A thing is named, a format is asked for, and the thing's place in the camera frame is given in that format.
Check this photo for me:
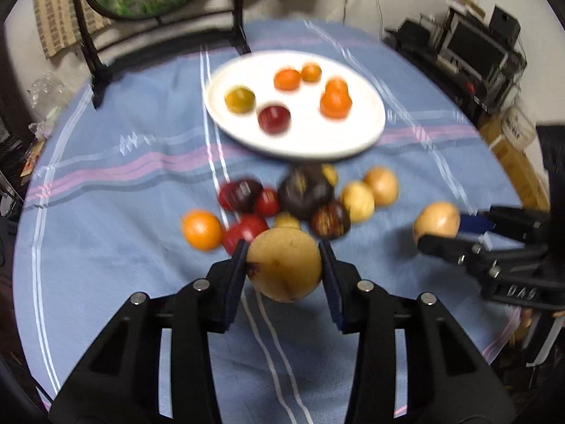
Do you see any large tan pear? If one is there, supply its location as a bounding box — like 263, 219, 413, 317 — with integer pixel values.
246, 227, 322, 304

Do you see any white round plate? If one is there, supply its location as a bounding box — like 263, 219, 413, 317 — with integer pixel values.
204, 51, 386, 160

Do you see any red tomato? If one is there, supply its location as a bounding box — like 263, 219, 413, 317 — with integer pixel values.
222, 214, 269, 255
254, 188, 281, 218

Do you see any large orange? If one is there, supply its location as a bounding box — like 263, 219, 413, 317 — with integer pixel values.
320, 91, 352, 120

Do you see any orange tomato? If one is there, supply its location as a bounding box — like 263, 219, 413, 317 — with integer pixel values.
181, 210, 224, 252

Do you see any green-yellow tomato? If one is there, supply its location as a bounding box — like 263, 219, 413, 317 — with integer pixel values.
224, 86, 256, 114

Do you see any white bucket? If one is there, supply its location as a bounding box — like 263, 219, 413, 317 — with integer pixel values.
501, 104, 536, 151

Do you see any large dark purple fruit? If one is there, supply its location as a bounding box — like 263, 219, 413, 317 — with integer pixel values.
277, 166, 334, 220

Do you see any tan round fruit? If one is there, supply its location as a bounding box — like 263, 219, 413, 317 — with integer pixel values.
413, 201, 460, 242

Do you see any tan fruit upper right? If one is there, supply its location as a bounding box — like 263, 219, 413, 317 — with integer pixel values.
363, 166, 399, 208

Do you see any blue plaid tablecloth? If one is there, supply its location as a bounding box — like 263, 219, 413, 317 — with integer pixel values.
13, 21, 519, 423

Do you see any pale yellow fruit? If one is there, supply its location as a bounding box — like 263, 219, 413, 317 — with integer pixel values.
340, 180, 375, 223

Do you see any computer monitor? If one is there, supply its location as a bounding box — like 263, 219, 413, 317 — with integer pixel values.
440, 17, 509, 81

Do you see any dark red apple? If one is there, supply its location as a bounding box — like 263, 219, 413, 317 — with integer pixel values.
258, 104, 291, 135

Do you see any small yellow-green fruit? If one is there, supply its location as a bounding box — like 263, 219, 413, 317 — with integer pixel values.
321, 164, 339, 187

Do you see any black desk shelf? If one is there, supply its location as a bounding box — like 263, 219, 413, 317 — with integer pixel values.
385, 7, 528, 126

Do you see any small dark passion fruit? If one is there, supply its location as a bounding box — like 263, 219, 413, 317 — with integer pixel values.
309, 200, 351, 240

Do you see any small orange mandarin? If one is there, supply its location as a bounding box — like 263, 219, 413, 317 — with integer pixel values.
325, 77, 349, 96

